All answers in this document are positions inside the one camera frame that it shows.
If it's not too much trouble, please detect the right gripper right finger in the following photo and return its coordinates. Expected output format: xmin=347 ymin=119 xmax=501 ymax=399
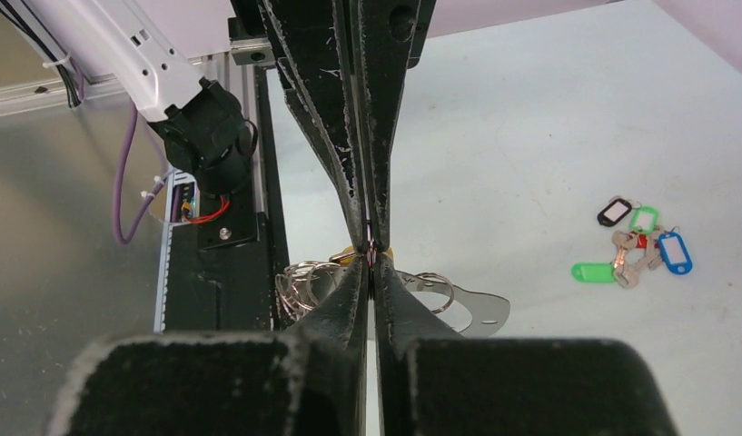
xmin=372 ymin=257 xmax=678 ymax=435

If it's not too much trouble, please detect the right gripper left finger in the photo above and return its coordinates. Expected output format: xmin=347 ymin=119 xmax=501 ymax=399
xmin=45 ymin=259 xmax=370 ymax=435

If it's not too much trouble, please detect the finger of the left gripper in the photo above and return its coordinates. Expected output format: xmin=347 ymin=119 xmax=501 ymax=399
xmin=258 ymin=1 xmax=369 ymax=253
xmin=349 ymin=0 xmax=436 ymax=252

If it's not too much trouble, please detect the metal keyring band with rings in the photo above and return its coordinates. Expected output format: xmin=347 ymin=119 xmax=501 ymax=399
xmin=274 ymin=260 xmax=511 ymax=338

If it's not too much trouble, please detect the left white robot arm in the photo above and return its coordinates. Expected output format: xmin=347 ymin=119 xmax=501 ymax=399
xmin=0 ymin=1 xmax=435 ymax=253

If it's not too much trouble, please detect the silver keys pile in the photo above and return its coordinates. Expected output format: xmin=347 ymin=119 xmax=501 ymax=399
xmin=611 ymin=226 xmax=664 ymax=289

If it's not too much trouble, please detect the green key tag lower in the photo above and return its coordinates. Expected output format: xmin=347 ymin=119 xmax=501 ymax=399
xmin=570 ymin=263 xmax=616 ymax=283

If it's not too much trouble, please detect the green key tag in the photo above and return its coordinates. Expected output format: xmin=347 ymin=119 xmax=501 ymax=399
xmin=570 ymin=263 xmax=616 ymax=283
xmin=629 ymin=205 xmax=659 ymax=234

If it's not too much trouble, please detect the left controller board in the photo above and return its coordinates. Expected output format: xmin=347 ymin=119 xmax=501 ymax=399
xmin=168 ymin=182 xmax=231 ymax=225

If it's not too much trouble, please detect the black key tag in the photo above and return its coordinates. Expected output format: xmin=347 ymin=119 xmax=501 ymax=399
xmin=596 ymin=196 xmax=634 ymax=228

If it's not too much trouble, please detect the green key tag upper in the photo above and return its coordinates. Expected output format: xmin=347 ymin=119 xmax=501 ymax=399
xmin=629 ymin=205 xmax=659 ymax=234

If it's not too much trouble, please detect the blue key tag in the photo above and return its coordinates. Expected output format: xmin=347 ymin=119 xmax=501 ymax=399
xmin=657 ymin=231 xmax=693 ymax=275

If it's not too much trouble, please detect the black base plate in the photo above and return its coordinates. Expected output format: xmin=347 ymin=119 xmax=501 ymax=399
xmin=162 ymin=65 xmax=292 ymax=332

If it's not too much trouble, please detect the white slotted cable duct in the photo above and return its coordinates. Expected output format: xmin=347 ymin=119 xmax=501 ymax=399
xmin=153 ymin=169 xmax=195 ymax=333

